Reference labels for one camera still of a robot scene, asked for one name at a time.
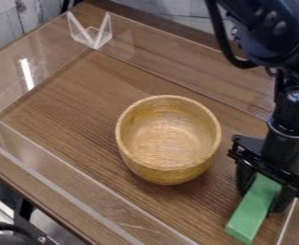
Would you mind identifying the black table leg bracket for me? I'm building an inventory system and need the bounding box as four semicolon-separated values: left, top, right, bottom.
15;199;60;245

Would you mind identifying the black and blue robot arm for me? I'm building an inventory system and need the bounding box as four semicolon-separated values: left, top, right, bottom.
205;0;299;212

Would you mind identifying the black cable under table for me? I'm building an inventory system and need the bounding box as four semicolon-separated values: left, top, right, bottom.
0;219;35;237

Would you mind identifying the clear acrylic corner bracket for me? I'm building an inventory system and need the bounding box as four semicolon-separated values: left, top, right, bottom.
67;11;112;50

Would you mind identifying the brown wooden bowl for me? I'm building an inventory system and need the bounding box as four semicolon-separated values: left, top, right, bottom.
115;95;222;186

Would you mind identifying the clear acrylic barrier wall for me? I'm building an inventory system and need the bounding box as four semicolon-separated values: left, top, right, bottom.
0;13;285;245

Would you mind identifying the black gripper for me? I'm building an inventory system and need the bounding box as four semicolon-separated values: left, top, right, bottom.
227;119;299;213

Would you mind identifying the green rectangular block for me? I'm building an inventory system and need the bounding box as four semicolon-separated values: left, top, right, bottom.
225;175;282;245

